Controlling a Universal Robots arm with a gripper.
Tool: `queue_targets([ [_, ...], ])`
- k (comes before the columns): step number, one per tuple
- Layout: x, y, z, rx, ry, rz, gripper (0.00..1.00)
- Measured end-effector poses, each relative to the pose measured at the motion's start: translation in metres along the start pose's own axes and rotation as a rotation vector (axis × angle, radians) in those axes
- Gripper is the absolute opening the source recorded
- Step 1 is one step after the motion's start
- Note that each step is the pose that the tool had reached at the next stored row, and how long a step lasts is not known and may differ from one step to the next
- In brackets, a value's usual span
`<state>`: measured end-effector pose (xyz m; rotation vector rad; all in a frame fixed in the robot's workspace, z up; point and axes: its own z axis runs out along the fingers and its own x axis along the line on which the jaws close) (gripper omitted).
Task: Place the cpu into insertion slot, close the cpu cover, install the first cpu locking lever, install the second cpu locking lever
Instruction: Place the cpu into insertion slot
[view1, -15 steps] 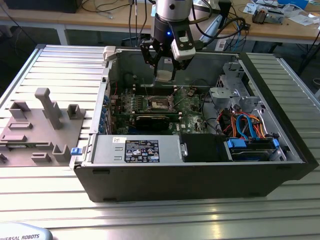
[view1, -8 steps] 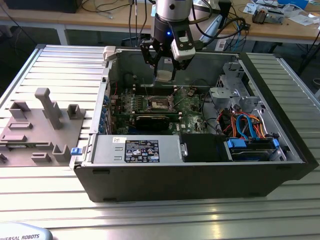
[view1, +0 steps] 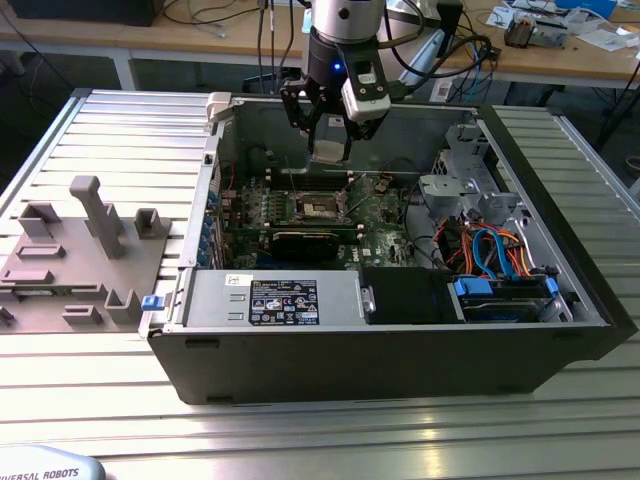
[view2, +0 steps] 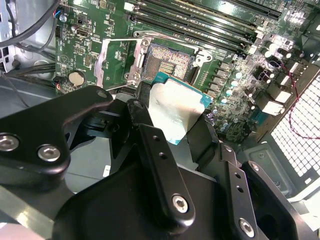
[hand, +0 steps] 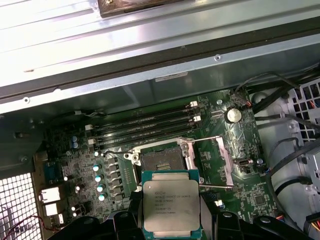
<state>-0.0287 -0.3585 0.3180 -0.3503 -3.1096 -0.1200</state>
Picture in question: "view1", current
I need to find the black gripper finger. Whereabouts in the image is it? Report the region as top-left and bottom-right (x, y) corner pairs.
(278, 75), (326, 154)
(343, 107), (389, 162)

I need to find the silver topped CPU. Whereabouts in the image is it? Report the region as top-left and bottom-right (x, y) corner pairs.
(312, 139), (349, 164)

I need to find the black drive bay cover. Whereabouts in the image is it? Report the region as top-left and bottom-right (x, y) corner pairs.
(359, 267), (454, 326)

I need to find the beige case release latch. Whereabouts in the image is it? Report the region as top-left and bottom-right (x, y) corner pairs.
(205, 92), (234, 124)

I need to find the silver metal drive cage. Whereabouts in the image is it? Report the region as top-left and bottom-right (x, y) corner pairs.
(418, 122), (532, 236)

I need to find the green motherboard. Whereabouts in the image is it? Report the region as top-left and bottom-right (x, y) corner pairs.
(219, 172), (416, 269)

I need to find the pale blue tilted panel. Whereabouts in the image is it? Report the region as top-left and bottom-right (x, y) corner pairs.
(393, 28), (446, 96)

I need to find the black graphics card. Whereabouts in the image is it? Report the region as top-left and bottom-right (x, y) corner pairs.
(269, 229), (341, 261)

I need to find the wooden desk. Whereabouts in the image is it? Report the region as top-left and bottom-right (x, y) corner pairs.
(0, 0), (640, 94)

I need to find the white printed leaflet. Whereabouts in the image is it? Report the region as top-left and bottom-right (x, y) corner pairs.
(488, 4), (516, 29)

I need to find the copper heatsink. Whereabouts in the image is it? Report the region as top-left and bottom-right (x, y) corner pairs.
(503, 13), (534, 50)

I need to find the grey power supply unit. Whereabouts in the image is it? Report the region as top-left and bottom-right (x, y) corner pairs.
(182, 269), (364, 329)

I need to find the hard disk in blue carrier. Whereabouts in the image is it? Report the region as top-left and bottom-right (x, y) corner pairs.
(447, 276), (560, 325)

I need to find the grey metal device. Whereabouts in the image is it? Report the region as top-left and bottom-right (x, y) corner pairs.
(529, 17), (570, 50)

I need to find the black and grey PC case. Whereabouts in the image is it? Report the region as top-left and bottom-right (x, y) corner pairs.
(137, 92), (639, 406)

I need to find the large black box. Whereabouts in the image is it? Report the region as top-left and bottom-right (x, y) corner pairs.
(8, 0), (164, 27)

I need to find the grey parts rack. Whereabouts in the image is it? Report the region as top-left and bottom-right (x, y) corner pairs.
(0, 174), (174, 334)

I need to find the blue cardboard box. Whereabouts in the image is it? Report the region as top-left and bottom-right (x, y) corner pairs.
(554, 0), (619, 17)

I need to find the grey Universal Robots pendant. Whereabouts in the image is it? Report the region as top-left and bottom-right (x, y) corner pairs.
(0, 443), (107, 480)

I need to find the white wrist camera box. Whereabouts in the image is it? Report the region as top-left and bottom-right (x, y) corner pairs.
(341, 59), (392, 122)

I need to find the metal locking lever wire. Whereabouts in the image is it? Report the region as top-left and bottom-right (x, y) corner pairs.
(282, 154), (302, 209)
(346, 191), (376, 219)

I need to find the metal socket cover frame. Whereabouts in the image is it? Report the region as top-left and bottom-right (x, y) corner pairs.
(335, 173), (375, 219)

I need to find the black cable bundle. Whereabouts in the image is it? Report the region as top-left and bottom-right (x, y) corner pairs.
(402, 187), (444, 271)

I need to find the black camera cable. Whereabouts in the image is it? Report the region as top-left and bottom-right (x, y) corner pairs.
(377, 34), (496, 99)

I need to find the blue flat data cable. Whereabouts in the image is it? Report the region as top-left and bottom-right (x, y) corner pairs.
(472, 227), (517, 281)

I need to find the orange and red wire bundle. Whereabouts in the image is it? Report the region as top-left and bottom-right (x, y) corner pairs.
(433, 222), (534, 279)

